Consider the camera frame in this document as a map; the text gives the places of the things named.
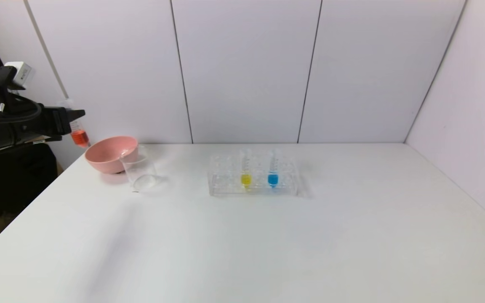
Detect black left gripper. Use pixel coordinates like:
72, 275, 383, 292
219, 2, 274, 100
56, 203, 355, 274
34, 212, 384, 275
31, 103, 85, 136

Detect test tube with red pigment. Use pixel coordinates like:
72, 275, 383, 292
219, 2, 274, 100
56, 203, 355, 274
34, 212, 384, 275
59, 99, 90, 148

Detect clear acrylic tube rack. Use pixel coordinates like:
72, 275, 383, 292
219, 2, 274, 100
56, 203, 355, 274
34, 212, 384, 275
208, 153, 298, 197

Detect test tube with yellow pigment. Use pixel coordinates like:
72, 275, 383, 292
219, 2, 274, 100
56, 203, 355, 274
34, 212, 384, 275
239, 148, 253, 189

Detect test tube with blue pigment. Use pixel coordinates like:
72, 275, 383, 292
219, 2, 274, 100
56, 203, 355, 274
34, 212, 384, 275
267, 147, 280, 189

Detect pink plastic bowl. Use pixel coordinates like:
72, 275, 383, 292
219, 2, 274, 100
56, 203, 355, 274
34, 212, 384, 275
85, 136, 139, 174

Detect black bulky background object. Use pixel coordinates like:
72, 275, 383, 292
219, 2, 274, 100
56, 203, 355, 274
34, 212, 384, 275
0, 143, 58, 216

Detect clear glass beaker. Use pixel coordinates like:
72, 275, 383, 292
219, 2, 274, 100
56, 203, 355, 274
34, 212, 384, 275
119, 145, 159, 192

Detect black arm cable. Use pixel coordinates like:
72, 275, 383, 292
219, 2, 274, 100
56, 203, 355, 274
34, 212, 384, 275
0, 93, 43, 123

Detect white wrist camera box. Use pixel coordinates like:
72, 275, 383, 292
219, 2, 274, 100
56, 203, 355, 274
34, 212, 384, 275
3, 61, 34, 90

